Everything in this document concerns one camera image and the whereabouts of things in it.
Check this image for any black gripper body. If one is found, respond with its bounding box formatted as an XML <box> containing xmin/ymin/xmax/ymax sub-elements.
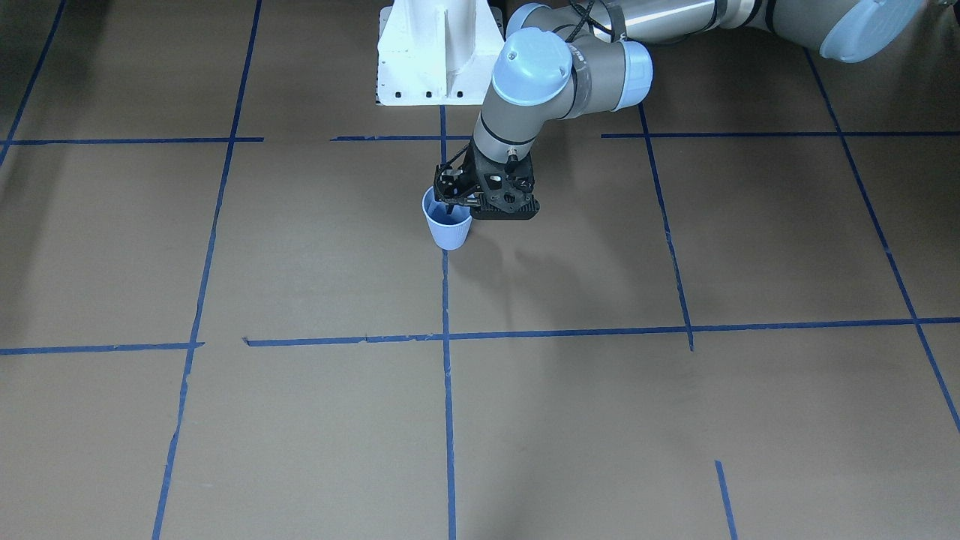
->
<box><xmin>434</xmin><ymin>146</ymin><xmax>495</xmax><ymax>211</ymax></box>

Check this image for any blue cup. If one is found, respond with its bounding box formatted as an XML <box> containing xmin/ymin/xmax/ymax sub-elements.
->
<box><xmin>421</xmin><ymin>187</ymin><xmax>473</xmax><ymax>251</ymax></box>

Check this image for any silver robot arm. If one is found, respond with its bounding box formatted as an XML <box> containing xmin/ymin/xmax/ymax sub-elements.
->
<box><xmin>433</xmin><ymin>1</ymin><xmax>923</xmax><ymax>220</ymax></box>

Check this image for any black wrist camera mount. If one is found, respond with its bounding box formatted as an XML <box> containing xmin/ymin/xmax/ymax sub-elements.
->
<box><xmin>470</xmin><ymin>151</ymin><xmax>541</xmax><ymax>220</ymax></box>

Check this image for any white pedestal column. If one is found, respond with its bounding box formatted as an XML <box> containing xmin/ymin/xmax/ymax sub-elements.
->
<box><xmin>375</xmin><ymin>1</ymin><xmax>505</xmax><ymax>107</ymax></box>

